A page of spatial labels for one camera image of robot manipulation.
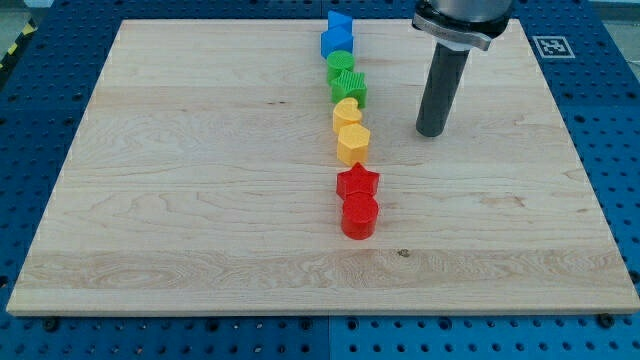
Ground white fiducial marker tag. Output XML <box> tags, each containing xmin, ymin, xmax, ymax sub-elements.
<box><xmin>533</xmin><ymin>35</ymin><xmax>575</xmax><ymax>59</ymax></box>

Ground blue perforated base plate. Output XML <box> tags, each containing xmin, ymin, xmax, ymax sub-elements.
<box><xmin>1</xmin><ymin>1</ymin><xmax>639</xmax><ymax>359</ymax></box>

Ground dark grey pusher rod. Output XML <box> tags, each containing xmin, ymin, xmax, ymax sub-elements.
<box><xmin>416</xmin><ymin>43</ymin><xmax>469</xmax><ymax>137</ymax></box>

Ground light wooden board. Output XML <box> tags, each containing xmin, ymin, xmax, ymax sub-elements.
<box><xmin>7</xmin><ymin>20</ymin><xmax>639</xmax><ymax>317</ymax></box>

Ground red star block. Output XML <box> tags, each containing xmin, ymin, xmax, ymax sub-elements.
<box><xmin>336</xmin><ymin>163</ymin><xmax>380</xmax><ymax>200</ymax></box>

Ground yellow hexagon block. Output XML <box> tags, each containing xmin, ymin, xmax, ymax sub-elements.
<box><xmin>337</xmin><ymin>124</ymin><xmax>371</xmax><ymax>166</ymax></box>

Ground blue triangle block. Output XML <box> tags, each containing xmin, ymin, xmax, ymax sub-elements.
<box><xmin>327</xmin><ymin>10</ymin><xmax>353</xmax><ymax>33</ymax></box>

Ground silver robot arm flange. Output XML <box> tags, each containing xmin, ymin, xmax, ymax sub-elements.
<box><xmin>412</xmin><ymin>0</ymin><xmax>514</xmax><ymax>51</ymax></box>

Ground red cylinder block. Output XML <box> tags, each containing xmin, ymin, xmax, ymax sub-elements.
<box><xmin>341</xmin><ymin>193</ymin><xmax>379</xmax><ymax>240</ymax></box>

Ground green cylinder block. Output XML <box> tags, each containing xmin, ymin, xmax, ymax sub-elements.
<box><xmin>326</xmin><ymin>50</ymin><xmax>355</xmax><ymax>84</ymax></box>

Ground yellow heart block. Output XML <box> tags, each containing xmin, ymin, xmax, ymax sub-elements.
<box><xmin>332</xmin><ymin>97</ymin><xmax>363</xmax><ymax>134</ymax></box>

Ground blue pentagon block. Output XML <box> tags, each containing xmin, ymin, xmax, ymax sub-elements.
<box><xmin>320</xmin><ymin>27</ymin><xmax>354</xmax><ymax>59</ymax></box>

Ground green star block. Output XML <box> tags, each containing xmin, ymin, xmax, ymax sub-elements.
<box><xmin>329</xmin><ymin>70</ymin><xmax>368</xmax><ymax>109</ymax></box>

